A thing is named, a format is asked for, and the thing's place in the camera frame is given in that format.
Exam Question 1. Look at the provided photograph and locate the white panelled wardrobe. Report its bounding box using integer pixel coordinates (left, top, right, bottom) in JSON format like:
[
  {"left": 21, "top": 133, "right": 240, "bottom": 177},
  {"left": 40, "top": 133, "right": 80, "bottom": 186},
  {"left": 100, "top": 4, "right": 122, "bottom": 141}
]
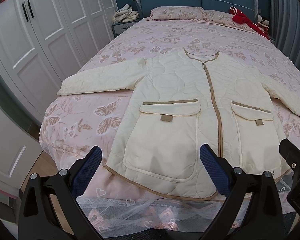
[{"left": 0, "top": 0, "right": 119, "bottom": 188}]

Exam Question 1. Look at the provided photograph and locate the red garment on bed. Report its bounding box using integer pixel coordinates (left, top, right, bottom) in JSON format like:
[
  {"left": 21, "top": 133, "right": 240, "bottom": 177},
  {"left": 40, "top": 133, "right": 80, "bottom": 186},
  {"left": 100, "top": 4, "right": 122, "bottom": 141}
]
[{"left": 229, "top": 6, "right": 269, "bottom": 39}]

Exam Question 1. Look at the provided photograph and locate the grey curtain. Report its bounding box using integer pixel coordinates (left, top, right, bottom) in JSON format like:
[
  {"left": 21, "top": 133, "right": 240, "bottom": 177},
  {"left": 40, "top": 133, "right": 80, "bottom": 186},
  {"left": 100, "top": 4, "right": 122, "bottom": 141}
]
[{"left": 270, "top": 0, "right": 300, "bottom": 70}]

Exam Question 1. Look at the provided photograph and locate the right pink pillow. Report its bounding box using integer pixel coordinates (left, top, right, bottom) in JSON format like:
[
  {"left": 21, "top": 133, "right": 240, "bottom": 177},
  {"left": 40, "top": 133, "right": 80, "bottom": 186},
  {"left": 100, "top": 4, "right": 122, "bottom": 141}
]
[{"left": 203, "top": 10, "right": 241, "bottom": 28}]

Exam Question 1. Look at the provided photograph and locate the blue bedside table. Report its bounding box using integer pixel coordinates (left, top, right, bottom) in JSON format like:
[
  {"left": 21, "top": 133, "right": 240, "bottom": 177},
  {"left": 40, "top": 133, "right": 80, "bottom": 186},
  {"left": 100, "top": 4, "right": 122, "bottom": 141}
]
[{"left": 111, "top": 19, "right": 140, "bottom": 37}]

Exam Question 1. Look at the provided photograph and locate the beige folded clothes pile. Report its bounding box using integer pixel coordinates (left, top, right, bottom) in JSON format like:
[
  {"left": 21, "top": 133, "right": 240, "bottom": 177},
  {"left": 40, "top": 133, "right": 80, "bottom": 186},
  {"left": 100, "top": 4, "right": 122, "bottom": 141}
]
[{"left": 113, "top": 4, "right": 140, "bottom": 23}]

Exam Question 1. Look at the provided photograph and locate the left pink pillow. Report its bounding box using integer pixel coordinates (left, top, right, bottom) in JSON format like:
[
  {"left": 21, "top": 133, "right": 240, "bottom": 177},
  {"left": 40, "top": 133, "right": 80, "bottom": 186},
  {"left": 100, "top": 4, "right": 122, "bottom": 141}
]
[{"left": 149, "top": 6, "right": 204, "bottom": 21}]

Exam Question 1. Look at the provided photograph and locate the pink butterfly bedspread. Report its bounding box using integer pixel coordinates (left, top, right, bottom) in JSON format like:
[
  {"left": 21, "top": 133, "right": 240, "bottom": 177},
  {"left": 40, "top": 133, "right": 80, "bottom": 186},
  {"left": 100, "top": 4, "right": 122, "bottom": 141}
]
[{"left": 39, "top": 19, "right": 300, "bottom": 168}]

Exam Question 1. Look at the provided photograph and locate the pink pillow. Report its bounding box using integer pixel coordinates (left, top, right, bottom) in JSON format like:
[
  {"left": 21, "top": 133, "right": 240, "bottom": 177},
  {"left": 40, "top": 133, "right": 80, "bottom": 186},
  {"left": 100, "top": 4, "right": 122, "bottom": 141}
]
[
  {"left": 203, "top": 10, "right": 241, "bottom": 28},
  {"left": 149, "top": 6, "right": 204, "bottom": 21}
]

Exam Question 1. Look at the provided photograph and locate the plush toy by curtain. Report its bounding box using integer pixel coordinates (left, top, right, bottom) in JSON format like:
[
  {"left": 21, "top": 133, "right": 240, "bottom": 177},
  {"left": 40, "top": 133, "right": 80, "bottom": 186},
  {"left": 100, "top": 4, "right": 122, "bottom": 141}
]
[{"left": 257, "top": 14, "right": 269, "bottom": 34}]

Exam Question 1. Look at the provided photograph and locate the cream quilted jacket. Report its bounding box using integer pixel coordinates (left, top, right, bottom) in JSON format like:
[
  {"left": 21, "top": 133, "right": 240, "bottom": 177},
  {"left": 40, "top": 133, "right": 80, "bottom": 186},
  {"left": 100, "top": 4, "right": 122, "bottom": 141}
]
[{"left": 57, "top": 48, "right": 300, "bottom": 202}]

